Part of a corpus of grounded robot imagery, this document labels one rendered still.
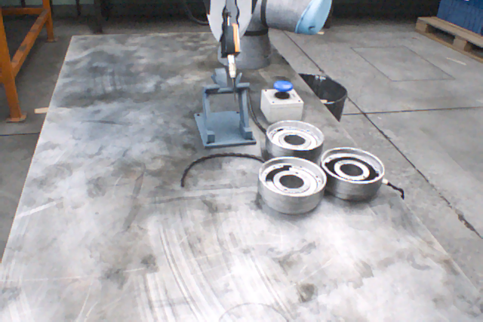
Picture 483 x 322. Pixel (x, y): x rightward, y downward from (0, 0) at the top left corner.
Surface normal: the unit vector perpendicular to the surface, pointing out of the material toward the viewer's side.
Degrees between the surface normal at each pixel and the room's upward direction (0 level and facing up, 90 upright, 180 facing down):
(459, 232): 0
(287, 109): 90
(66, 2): 90
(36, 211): 0
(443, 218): 0
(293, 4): 75
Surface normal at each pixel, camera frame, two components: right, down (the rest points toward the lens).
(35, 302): 0.06, -0.87
